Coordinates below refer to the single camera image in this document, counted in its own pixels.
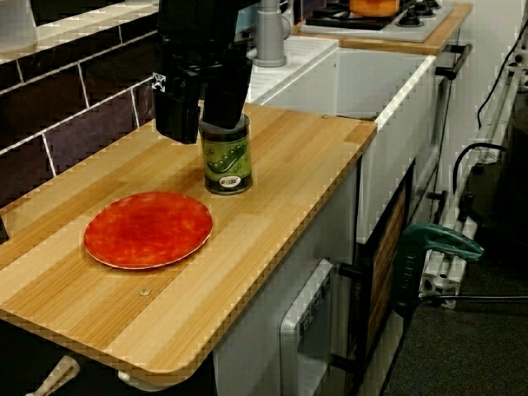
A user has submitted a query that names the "wooden slat crate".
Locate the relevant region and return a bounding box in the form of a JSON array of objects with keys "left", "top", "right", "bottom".
[{"left": 365, "top": 187, "right": 408, "bottom": 351}]

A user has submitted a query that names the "black bin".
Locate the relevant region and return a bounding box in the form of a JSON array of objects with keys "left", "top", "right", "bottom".
[{"left": 493, "top": 98, "right": 528, "bottom": 269}]

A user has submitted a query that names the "orange toy pot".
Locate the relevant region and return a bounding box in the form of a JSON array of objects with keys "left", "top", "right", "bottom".
[{"left": 348, "top": 0, "right": 401, "bottom": 18}]

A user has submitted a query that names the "cream plastic hook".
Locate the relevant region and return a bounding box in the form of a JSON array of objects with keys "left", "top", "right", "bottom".
[
  {"left": 116, "top": 370, "right": 166, "bottom": 393},
  {"left": 25, "top": 355, "right": 80, "bottom": 396}
]

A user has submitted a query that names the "green bar clamp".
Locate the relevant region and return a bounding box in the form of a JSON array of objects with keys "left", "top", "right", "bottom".
[{"left": 390, "top": 223, "right": 485, "bottom": 314}]

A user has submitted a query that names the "green pea can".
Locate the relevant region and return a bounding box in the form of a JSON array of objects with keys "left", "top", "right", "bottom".
[{"left": 197, "top": 113, "right": 253, "bottom": 196}]

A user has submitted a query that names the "grey toy faucet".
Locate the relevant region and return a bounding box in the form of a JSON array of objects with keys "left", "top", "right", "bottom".
[{"left": 247, "top": 0, "right": 292, "bottom": 68}]

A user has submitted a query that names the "dark tiled backsplash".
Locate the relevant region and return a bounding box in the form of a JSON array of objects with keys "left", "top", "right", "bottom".
[{"left": 0, "top": 7, "right": 166, "bottom": 207}]

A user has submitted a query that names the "black oven handle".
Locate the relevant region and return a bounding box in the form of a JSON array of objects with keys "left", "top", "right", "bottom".
[{"left": 435, "top": 43, "right": 474, "bottom": 82}]

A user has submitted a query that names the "white toy sink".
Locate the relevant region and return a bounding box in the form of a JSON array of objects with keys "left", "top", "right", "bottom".
[{"left": 243, "top": 35, "right": 437, "bottom": 245}]

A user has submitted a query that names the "blue plastic bin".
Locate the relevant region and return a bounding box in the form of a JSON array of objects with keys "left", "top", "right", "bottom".
[{"left": 234, "top": 3, "right": 261, "bottom": 45}]

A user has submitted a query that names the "white toy kitchen cabinet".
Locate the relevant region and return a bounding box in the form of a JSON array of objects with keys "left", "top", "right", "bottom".
[{"left": 212, "top": 163, "right": 360, "bottom": 396}]

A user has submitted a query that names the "thick black cable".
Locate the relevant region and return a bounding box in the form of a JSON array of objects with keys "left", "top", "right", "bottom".
[{"left": 452, "top": 142, "right": 507, "bottom": 195}]

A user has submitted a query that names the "grey toy stove top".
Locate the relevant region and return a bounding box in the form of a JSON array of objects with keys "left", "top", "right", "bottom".
[{"left": 299, "top": 0, "right": 455, "bottom": 43}]

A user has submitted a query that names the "grey toy dishwasher door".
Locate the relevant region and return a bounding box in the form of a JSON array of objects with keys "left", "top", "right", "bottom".
[{"left": 278, "top": 258, "right": 333, "bottom": 396}]

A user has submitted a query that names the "white plastic jar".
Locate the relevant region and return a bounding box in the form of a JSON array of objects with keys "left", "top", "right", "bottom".
[{"left": 0, "top": 0, "right": 37, "bottom": 47}]

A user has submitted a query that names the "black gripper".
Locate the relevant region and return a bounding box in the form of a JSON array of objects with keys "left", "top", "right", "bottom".
[{"left": 151, "top": 35, "right": 253, "bottom": 144}]

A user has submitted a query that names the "aluminium extrusion frame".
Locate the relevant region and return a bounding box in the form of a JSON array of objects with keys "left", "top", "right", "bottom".
[{"left": 418, "top": 49, "right": 528, "bottom": 310}]

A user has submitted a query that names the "orange red round plate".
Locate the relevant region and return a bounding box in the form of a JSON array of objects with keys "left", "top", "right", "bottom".
[{"left": 83, "top": 191, "right": 214, "bottom": 271}]

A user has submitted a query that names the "black metal crate frame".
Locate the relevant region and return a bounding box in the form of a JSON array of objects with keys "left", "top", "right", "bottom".
[{"left": 332, "top": 158, "right": 417, "bottom": 396}]

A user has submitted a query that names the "thin black cable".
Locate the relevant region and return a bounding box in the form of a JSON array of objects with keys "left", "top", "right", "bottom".
[{"left": 477, "top": 22, "right": 528, "bottom": 129}]

